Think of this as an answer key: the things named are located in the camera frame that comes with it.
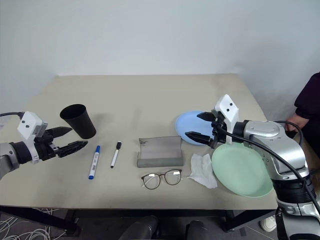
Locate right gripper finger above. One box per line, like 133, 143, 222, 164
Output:
185, 131, 214, 146
196, 111, 215, 124

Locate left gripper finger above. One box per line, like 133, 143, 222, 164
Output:
55, 140, 89, 159
50, 126, 73, 138

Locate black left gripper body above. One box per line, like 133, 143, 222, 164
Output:
33, 129, 61, 162

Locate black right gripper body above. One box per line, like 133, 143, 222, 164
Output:
209, 109, 230, 149

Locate blue capped whiteboard marker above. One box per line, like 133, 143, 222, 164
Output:
87, 144, 102, 181

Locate bystander bare hand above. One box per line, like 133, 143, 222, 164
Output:
285, 114, 310, 133

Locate light blue plate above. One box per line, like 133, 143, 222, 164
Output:
174, 110, 216, 147

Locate black plastic cup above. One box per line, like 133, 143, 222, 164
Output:
59, 103, 98, 140

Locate crumpled white tissue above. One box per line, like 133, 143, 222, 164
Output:
186, 152, 219, 189

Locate translucent grey glasses case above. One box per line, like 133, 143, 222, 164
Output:
136, 135, 184, 169

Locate black capped thin marker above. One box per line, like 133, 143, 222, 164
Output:
110, 140, 123, 169

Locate light green plate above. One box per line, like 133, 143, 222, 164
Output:
211, 143, 275, 199

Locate brown round-framed glasses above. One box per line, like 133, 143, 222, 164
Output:
140, 168, 186, 191

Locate dark grey rounded shape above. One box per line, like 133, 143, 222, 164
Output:
185, 219, 214, 240
119, 215, 160, 240

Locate person in dark clothes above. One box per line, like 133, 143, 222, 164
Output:
284, 71, 320, 159

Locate white shoe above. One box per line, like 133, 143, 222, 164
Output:
260, 214, 277, 233

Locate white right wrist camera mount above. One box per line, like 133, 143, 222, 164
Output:
213, 94, 240, 146

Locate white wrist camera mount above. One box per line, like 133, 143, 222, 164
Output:
213, 94, 240, 146
16, 111, 49, 165

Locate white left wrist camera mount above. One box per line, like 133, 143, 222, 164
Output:
16, 111, 49, 165

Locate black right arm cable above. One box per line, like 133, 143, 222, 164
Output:
216, 120, 320, 213

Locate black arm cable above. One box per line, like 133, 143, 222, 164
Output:
216, 120, 320, 213
0, 111, 25, 119

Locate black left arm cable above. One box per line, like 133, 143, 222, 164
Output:
0, 111, 25, 119

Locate black metal table frame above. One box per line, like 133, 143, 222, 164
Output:
0, 204, 279, 236

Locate white floor cable bundle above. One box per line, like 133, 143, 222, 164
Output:
0, 206, 69, 240

